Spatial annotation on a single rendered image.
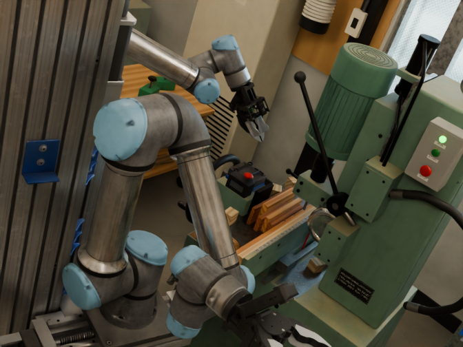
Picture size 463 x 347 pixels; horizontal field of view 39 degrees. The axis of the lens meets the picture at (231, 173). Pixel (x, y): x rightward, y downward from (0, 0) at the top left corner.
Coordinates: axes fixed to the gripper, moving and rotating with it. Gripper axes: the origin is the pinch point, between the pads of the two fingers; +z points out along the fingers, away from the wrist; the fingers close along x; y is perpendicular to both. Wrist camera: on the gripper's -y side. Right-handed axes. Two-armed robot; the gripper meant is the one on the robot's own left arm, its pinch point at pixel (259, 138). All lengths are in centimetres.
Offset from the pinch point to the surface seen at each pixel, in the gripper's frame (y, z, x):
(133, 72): -166, -7, 25
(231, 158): -15.4, 7.2, -5.2
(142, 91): -138, -1, 15
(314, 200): 19.1, 20.3, 0.3
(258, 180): 5.5, 10.0, -8.8
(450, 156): 68, 4, 13
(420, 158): 61, 4, 10
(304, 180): 16.6, 13.9, 1.1
